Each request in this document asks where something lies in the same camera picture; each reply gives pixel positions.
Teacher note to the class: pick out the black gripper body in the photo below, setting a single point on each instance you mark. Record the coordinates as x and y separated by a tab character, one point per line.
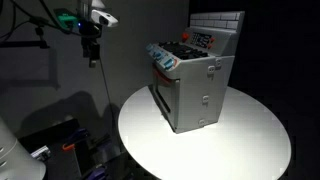
88	28

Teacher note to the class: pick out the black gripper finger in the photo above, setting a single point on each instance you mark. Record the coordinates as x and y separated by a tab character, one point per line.
94	53
85	46

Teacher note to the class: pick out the small orange stove button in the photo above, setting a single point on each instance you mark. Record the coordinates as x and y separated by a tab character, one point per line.
210	46
212	39

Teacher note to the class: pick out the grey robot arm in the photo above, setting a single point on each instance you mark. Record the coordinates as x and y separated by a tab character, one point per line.
85	5

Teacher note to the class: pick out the white rounded robot base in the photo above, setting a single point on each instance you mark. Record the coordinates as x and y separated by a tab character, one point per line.
16	156

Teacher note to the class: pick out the blue stove knob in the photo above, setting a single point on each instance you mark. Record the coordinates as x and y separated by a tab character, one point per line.
169	63
155	54
149	48

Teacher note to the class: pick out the black stove burner grate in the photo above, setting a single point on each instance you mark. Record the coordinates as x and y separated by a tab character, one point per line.
182	50

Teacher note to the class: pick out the large orange stove knob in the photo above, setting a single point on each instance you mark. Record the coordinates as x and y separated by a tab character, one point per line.
185	36

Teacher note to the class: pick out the black stove control panel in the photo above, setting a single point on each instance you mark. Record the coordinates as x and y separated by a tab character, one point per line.
201	39

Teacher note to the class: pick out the grey toy stove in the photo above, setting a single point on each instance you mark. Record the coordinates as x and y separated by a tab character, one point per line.
196	93

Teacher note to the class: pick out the purple tool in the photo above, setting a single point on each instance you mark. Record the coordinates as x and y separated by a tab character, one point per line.
96	173
78	135

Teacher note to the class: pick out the black storage box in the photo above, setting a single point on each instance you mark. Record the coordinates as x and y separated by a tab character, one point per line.
53	140

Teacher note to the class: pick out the orange clamp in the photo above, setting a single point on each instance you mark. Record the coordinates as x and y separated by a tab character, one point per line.
68	146

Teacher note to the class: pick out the silver metal block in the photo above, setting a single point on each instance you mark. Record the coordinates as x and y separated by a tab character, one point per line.
40	153

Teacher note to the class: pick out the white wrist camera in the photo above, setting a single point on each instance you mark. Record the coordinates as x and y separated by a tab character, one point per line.
105	18

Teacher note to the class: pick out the green gripper mount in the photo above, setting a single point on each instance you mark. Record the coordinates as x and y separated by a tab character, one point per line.
65	18

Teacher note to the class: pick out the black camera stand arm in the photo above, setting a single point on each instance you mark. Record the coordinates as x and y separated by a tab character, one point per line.
23	44

